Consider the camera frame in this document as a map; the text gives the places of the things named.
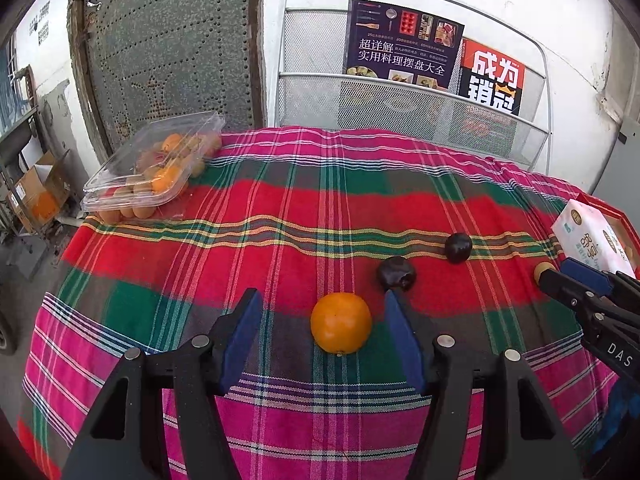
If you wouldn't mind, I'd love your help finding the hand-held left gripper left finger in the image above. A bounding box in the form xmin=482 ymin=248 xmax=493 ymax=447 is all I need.
xmin=60 ymin=287 xmax=264 ymax=480

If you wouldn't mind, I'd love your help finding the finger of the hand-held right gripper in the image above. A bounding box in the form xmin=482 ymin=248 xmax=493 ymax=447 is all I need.
xmin=539 ymin=269 xmax=640 ymax=333
xmin=560 ymin=257 xmax=640 ymax=297

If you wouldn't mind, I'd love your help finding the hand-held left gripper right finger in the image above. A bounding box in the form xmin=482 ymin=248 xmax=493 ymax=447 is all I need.
xmin=384 ymin=290 xmax=586 ymax=480

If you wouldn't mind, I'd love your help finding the orange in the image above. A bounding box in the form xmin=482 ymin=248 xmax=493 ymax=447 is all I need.
xmin=310 ymin=292 xmax=373 ymax=357

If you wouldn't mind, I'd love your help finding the red cardboard box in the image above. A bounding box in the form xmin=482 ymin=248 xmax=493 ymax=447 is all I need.
xmin=575 ymin=192 xmax=640 ymax=261

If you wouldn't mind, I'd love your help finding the dark purple plum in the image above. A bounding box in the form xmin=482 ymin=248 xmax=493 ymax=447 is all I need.
xmin=444 ymin=232 xmax=473 ymax=264
xmin=376 ymin=256 xmax=417 ymax=292

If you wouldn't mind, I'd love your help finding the pile of small brown fruits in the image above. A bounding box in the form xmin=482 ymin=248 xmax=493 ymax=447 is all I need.
xmin=97 ymin=132 xmax=223 ymax=223

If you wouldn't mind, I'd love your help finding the person's right hand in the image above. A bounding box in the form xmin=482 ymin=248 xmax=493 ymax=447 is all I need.
xmin=590 ymin=377 xmax=640 ymax=461

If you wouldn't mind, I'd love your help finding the white tissue pack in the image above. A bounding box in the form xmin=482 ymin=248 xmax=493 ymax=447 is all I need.
xmin=551 ymin=199 xmax=636 ymax=278

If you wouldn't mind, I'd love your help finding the plaid tablecloth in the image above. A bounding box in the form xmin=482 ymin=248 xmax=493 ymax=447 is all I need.
xmin=17 ymin=127 xmax=631 ymax=480

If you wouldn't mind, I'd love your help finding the clear plastic clamshell box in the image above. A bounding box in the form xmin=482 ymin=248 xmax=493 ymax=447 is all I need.
xmin=81 ymin=111 xmax=226 ymax=221

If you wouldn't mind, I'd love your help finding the red and black book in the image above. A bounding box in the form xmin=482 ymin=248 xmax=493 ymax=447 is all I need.
xmin=452 ymin=37 xmax=526 ymax=143

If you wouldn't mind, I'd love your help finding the white metal mesh rack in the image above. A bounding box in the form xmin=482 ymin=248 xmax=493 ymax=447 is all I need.
xmin=272 ymin=0 xmax=553 ymax=173

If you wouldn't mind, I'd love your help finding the brown cardboard carton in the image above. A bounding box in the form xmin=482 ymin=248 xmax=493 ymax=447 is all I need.
xmin=10 ymin=150 xmax=71 ymax=233

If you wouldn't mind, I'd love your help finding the dark blue cookbook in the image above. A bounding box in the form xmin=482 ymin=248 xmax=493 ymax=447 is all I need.
xmin=340 ymin=0 xmax=466 ymax=131

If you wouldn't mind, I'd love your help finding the metal workbench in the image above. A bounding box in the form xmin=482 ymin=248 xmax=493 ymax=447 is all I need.
xmin=0 ymin=105 xmax=41 ymax=236

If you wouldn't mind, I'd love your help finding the green studded metal door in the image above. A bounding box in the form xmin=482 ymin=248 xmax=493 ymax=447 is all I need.
xmin=67 ymin=0 xmax=266 ymax=161

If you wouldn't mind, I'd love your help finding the blue framed window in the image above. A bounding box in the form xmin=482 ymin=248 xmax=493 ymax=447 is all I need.
xmin=0 ymin=40 xmax=16 ymax=131

